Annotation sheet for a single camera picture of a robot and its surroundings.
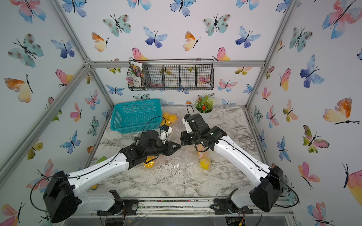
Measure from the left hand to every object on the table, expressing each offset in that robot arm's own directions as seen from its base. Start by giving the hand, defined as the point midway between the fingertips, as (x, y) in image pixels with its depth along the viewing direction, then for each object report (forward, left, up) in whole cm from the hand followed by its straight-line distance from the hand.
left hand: (181, 146), depth 73 cm
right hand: (+4, 0, +2) cm, 5 cm away
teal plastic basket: (+40, +39, -21) cm, 59 cm away
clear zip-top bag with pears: (-3, -5, -7) cm, 9 cm away
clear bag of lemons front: (-8, +15, +1) cm, 17 cm away
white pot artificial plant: (+36, -16, -5) cm, 40 cm away
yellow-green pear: (-4, -13, -14) cm, 19 cm away
